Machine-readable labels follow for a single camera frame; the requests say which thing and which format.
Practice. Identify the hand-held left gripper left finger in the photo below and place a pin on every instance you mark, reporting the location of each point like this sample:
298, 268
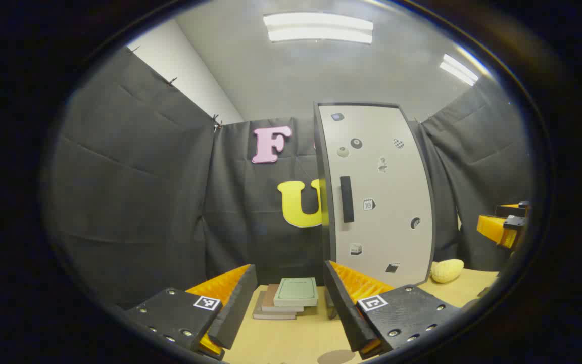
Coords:
238, 308

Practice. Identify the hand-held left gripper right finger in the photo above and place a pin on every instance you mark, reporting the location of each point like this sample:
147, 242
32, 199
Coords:
346, 313

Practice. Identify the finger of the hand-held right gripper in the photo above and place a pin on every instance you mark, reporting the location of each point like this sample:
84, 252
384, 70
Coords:
490, 227
511, 209

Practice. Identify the brown round coaster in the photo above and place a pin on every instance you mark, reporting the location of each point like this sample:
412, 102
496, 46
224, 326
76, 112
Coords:
335, 357

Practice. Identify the dark grey cabinet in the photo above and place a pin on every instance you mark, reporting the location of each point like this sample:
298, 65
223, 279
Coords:
328, 242

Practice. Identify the light grey cabinet door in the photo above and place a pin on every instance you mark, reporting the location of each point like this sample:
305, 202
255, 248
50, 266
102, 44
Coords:
387, 202

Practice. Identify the brown book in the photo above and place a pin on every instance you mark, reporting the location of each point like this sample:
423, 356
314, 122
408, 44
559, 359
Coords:
260, 311
270, 301

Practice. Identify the green book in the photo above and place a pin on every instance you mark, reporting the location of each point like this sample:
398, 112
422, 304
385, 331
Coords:
296, 291

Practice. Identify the yellow bread toy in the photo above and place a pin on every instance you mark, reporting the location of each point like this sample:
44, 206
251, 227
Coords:
446, 270

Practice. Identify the black backdrop cloth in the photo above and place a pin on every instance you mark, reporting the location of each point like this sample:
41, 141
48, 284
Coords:
134, 202

